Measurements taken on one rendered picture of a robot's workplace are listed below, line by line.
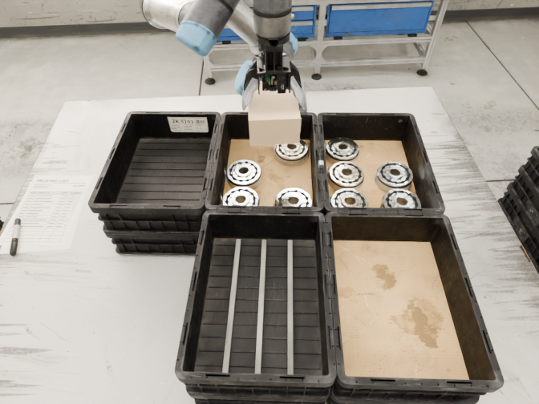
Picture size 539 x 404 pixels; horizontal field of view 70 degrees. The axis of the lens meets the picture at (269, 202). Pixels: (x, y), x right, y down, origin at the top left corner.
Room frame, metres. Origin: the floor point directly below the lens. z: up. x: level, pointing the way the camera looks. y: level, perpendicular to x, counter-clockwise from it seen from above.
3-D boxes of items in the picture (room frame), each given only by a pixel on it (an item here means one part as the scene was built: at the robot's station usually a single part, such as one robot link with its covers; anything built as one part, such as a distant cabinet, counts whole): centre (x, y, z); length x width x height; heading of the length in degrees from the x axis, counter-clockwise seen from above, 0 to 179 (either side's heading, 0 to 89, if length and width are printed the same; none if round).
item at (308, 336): (0.40, 0.02, 0.87); 0.40 x 0.30 x 0.11; 177
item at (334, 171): (0.79, -0.23, 0.86); 0.10 x 0.10 x 0.01
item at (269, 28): (0.77, -0.02, 1.32); 0.08 x 0.08 x 0.05
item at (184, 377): (0.40, 0.02, 0.92); 0.40 x 0.30 x 0.02; 177
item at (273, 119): (0.80, -0.01, 1.08); 0.16 x 0.12 x 0.07; 2
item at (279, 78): (0.77, -0.02, 1.24); 0.09 x 0.08 x 0.12; 2
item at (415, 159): (0.79, -0.29, 0.87); 0.40 x 0.30 x 0.11; 177
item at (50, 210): (0.81, 0.73, 0.70); 0.33 x 0.23 x 0.01; 2
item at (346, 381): (0.39, -0.27, 0.92); 0.40 x 0.30 x 0.02; 177
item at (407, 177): (0.78, -0.37, 0.86); 0.10 x 0.10 x 0.01
